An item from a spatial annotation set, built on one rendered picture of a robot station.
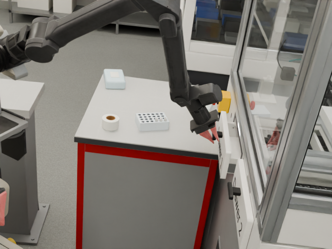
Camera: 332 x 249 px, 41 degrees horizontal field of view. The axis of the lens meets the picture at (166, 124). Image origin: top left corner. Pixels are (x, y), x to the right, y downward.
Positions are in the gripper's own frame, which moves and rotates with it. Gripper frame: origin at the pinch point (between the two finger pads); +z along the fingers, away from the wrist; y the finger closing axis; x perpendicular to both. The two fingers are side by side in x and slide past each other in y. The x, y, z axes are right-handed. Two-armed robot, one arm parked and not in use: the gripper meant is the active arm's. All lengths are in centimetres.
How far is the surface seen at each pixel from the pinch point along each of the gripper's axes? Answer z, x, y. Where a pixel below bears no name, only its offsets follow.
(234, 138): 10.4, 13.2, 3.7
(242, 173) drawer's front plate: 1.3, -22.3, 7.2
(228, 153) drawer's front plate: 0.0, -11.5, 4.0
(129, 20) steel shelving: 23, 366, -102
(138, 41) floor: 43, 344, -99
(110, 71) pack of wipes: -19, 68, -44
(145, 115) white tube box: -6.8, 29.3, -27.4
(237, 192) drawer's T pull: 1.7, -29.7, 4.9
